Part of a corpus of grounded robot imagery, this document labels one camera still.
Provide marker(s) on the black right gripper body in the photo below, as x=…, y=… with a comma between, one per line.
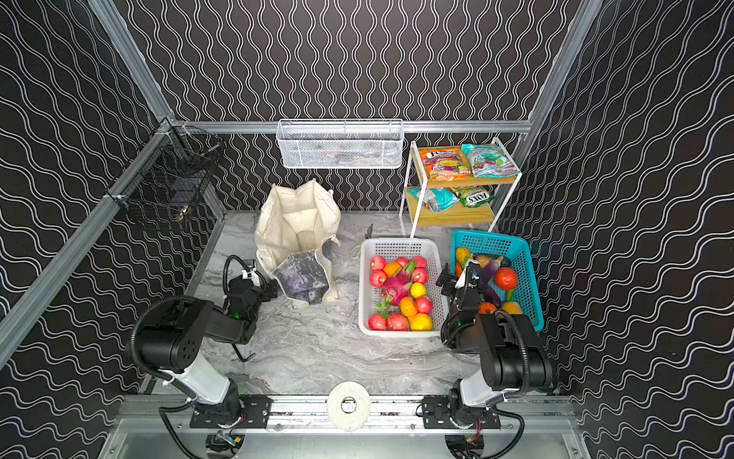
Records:
x=459, y=282

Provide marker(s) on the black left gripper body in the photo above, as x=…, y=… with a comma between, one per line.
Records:
x=266, y=290

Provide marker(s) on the orange with green leaves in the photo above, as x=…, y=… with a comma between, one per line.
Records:
x=406, y=307

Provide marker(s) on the pink dragon fruit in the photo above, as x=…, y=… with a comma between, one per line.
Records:
x=398, y=287

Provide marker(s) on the cream canvas grocery bag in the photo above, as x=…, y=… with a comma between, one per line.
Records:
x=295, y=236

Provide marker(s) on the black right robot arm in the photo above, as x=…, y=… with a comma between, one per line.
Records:
x=481, y=323

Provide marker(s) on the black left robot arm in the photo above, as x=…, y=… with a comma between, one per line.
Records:
x=166, y=340

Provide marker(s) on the green candy bag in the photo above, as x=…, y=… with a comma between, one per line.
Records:
x=473, y=197

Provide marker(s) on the teal white snack bag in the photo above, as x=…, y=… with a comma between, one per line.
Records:
x=439, y=200

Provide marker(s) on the orange snack bag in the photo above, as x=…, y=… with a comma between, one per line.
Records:
x=445, y=164

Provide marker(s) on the green pink snack bag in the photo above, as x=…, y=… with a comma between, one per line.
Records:
x=489, y=161

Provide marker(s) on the purple eggplant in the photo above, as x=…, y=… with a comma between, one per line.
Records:
x=491, y=268

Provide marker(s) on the orange bell pepper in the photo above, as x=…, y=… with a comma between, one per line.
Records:
x=487, y=308

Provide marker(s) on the brown kiwi potato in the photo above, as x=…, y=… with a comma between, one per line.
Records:
x=483, y=260

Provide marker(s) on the yellow corn cob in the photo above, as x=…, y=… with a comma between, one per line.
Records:
x=462, y=256

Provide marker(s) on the red tomato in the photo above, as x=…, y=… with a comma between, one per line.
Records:
x=506, y=279

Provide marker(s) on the red apple back right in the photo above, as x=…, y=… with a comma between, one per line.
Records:
x=419, y=275

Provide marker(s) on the yellow lemon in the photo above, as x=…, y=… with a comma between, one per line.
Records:
x=417, y=290

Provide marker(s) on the yellow potato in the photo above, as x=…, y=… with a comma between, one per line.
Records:
x=513, y=308

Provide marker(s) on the yellow mango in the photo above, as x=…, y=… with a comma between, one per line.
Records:
x=421, y=322

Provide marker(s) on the teal plastic vegetable basket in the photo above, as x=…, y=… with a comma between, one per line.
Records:
x=517, y=256

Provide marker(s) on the orange tangerine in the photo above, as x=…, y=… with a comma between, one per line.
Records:
x=391, y=269

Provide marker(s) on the red apple front middle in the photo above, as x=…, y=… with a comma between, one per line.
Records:
x=397, y=322

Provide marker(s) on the white plastic fruit basket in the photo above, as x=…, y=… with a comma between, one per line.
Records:
x=402, y=250

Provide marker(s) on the red apple back left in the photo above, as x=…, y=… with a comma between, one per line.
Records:
x=377, y=263

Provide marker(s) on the red apple front left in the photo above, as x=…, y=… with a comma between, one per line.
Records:
x=377, y=322

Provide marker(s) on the white wooden two-tier shelf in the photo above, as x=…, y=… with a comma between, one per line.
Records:
x=416, y=182

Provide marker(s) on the white round disc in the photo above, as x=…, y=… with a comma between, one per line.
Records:
x=348, y=406

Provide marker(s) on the black wire wall basket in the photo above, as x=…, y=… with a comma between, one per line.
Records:
x=170, y=187

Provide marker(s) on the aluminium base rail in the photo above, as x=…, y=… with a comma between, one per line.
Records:
x=298, y=427

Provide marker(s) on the white wire wall basket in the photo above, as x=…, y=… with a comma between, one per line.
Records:
x=341, y=143

